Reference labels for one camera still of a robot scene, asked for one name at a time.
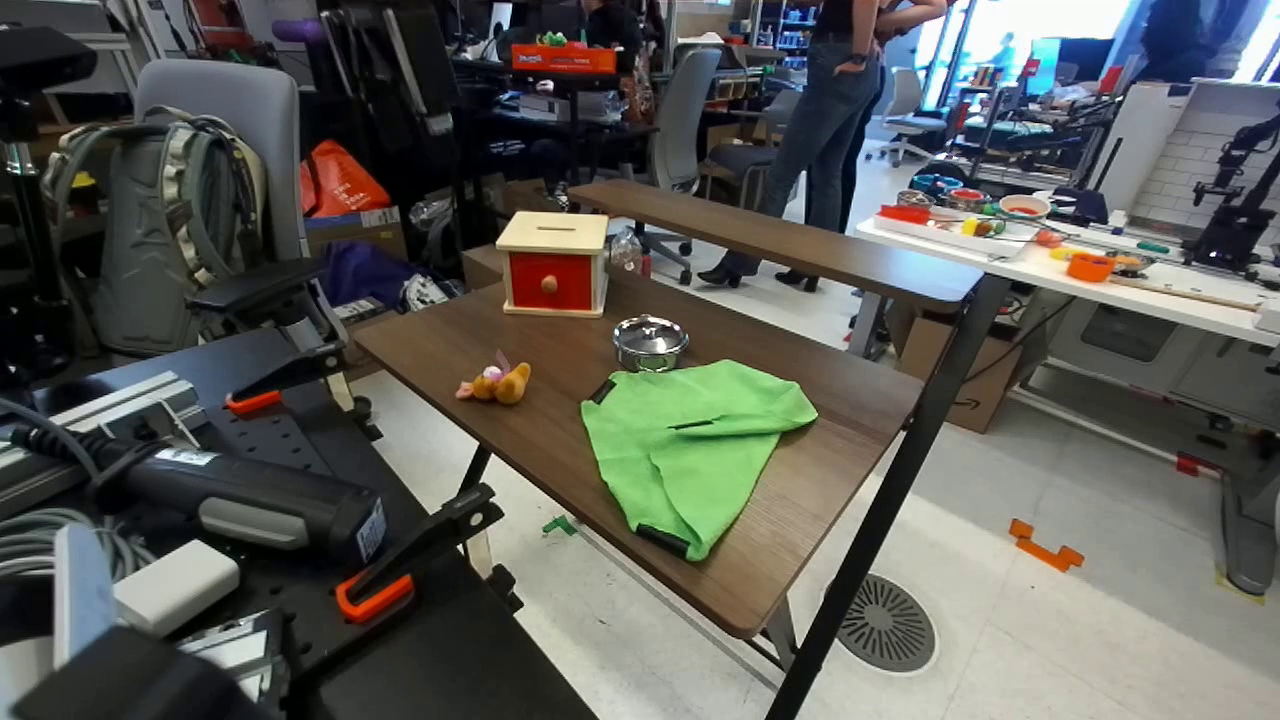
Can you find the black robot arm on table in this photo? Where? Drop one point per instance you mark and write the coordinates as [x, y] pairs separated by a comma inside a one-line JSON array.
[[1235, 215]]

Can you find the red drawer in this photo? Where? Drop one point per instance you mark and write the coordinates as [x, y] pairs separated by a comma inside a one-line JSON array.
[[530, 285]]

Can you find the wooden box with red drawer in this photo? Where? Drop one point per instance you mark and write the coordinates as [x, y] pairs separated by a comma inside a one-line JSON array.
[[552, 232]]

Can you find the metal pot with lid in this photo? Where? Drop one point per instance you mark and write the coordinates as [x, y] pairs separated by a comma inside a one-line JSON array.
[[650, 340]]

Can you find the green cloth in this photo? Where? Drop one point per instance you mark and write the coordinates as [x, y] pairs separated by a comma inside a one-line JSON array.
[[690, 440]]

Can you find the clear plastic bottle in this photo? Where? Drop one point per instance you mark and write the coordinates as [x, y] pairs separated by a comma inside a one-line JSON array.
[[626, 252]]

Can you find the yellow and pink plush toy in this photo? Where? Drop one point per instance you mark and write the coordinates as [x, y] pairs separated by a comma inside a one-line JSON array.
[[510, 384]]

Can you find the grey office chair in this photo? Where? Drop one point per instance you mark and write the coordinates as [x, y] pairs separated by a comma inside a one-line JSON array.
[[250, 110], [685, 110]]

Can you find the purple bag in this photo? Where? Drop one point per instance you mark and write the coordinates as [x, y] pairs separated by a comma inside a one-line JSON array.
[[365, 272]]

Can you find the black clamp with orange trigger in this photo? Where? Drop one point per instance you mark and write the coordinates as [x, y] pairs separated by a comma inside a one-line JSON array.
[[420, 550], [290, 375]]

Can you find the orange box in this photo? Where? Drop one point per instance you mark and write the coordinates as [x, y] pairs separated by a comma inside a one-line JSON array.
[[563, 59]]

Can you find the person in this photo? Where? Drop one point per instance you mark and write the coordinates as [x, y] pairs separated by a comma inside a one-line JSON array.
[[825, 110]]

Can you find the white tray with toys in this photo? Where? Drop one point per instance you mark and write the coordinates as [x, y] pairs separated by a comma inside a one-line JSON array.
[[950, 235]]

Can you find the cardboard box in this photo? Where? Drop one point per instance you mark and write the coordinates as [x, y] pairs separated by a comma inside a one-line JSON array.
[[975, 385]]

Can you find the orange bag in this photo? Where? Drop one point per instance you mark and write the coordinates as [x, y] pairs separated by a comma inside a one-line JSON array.
[[340, 185]]

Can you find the round floor drain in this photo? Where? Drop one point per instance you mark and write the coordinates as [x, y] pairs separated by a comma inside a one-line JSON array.
[[885, 625]]

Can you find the white office chair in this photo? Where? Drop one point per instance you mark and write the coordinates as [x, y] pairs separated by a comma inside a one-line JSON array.
[[908, 105]]

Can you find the black handheld device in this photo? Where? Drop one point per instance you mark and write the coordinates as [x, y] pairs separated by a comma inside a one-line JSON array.
[[250, 495]]

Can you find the white bowl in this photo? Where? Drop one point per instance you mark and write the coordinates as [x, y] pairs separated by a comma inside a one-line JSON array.
[[1025, 207]]

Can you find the orange bowl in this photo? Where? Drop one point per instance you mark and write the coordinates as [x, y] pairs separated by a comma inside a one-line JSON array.
[[1090, 267]]

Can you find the white table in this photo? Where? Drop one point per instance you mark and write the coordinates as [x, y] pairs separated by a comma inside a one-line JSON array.
[[1150, 295]]

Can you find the grey backpack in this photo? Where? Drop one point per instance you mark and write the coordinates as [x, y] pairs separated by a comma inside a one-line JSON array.
[[140, 240]]

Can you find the white power brick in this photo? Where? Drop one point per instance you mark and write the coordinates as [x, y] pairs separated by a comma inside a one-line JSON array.
[[175, 588]]

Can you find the aluminium rail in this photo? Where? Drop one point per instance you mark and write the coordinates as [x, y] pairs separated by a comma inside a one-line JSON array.
[[90, 410]]

